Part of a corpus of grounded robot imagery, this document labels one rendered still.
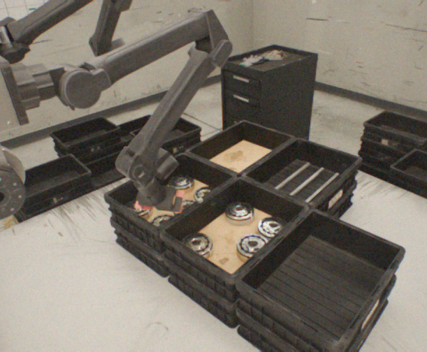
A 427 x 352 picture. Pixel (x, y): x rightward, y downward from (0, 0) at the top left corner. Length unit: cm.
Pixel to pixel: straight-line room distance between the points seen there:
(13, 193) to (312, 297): 86
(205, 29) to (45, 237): 105
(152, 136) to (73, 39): 325
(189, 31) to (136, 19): 349
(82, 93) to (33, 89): 9
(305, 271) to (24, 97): 87
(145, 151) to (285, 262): 55
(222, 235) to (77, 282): 52
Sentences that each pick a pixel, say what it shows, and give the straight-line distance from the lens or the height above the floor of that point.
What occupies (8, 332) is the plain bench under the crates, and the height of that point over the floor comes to 70.
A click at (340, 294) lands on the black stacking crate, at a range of 114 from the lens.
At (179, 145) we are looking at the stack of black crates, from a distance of 248.
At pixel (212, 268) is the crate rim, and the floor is 92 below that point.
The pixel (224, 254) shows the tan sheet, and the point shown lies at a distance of 121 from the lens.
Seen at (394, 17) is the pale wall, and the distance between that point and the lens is 438.
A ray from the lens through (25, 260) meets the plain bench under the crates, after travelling 158.
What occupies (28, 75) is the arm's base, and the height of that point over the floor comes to 148.
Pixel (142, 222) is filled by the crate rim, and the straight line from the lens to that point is 121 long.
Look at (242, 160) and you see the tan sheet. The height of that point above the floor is 83.
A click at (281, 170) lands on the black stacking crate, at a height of 83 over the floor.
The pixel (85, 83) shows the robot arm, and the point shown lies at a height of 144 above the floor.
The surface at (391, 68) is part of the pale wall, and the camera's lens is 446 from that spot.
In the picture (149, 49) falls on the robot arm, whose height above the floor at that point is 147.
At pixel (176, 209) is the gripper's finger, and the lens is 108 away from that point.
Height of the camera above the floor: 168
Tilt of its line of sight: 33 degrees down
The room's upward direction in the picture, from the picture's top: 3 degrees counter-clockwise
